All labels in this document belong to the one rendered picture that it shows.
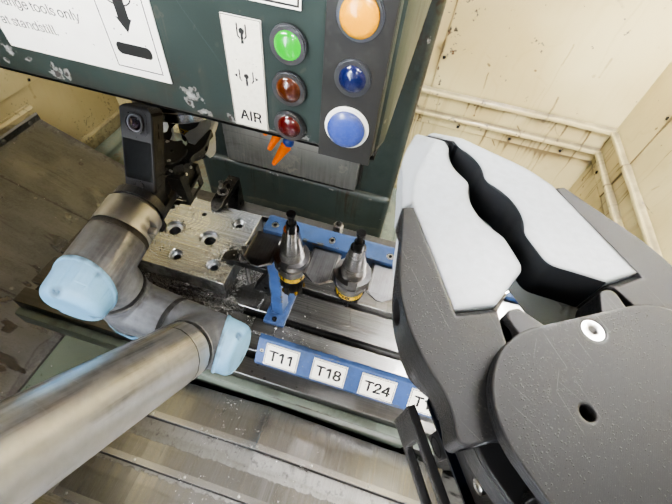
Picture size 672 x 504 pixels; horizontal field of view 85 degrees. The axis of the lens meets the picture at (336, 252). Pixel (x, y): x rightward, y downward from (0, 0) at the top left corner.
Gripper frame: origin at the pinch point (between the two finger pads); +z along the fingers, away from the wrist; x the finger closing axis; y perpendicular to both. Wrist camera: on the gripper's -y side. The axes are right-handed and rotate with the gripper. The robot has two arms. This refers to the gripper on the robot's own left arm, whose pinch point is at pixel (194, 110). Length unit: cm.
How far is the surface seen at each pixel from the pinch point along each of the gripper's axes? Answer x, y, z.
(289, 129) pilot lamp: 23.3, -18.6, -23.1
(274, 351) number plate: 17, 42, -22
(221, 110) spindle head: 16.9, -18.2, -21.9
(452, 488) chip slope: 65, 66, -38
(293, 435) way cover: 25, 59, -36
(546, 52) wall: 74, 15, 75
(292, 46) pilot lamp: 23.7, -25.1, -22.7
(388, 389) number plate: 43, 43, -25
